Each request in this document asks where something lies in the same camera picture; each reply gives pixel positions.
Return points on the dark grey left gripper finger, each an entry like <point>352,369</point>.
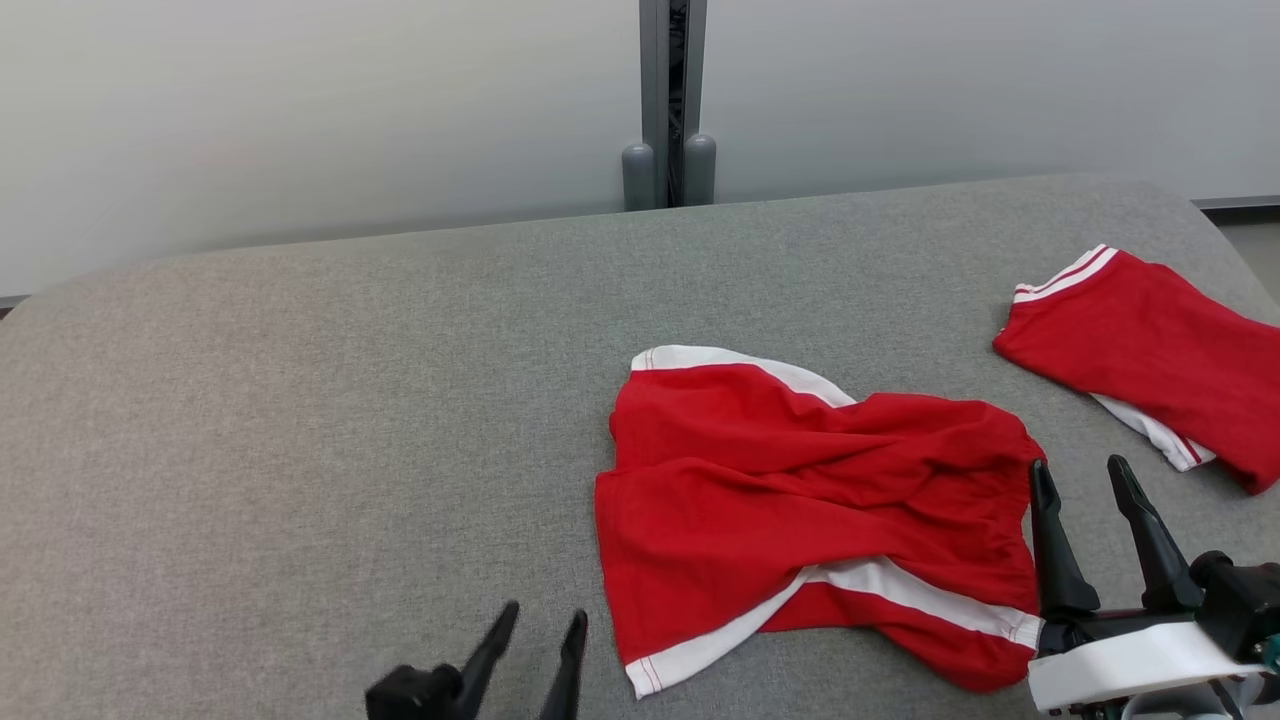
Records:
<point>568,680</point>
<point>490,660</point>

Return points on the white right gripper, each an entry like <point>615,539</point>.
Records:
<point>1130,665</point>

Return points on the red basketball jersey number 23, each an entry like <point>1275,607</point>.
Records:
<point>1150,350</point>

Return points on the red shorts white side stripes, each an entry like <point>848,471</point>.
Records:
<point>800,500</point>

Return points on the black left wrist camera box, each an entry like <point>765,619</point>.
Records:
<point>410,695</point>

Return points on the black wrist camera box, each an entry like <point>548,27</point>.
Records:
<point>1245,600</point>
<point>410,695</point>

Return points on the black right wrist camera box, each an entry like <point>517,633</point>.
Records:
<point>1245,600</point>

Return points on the grey metal partition post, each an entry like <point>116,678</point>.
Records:
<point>655,100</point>

